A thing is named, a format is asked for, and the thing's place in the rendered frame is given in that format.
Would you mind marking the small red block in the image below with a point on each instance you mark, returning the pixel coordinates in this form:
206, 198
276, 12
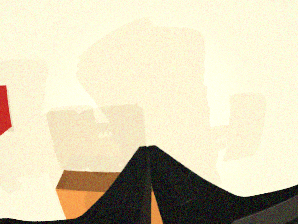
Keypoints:
5, 118

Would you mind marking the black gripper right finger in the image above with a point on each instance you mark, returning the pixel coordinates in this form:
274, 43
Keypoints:
184, 197

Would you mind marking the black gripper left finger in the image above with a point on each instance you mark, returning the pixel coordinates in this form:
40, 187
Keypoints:
127, 201

